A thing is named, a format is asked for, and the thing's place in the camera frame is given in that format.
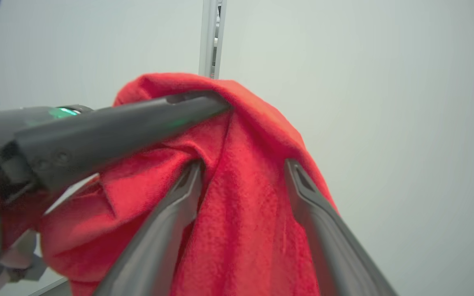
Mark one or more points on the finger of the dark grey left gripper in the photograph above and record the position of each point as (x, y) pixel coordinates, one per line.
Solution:
(187, 97)

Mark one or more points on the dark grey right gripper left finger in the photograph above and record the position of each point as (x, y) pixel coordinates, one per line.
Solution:
(159, 242)

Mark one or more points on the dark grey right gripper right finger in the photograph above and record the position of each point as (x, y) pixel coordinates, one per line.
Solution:
(335, 246)

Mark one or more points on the red fleece garment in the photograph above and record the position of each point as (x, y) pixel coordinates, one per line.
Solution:
(245, 197)

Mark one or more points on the aluminium frame profile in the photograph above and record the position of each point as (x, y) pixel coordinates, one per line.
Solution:
(209, 37)

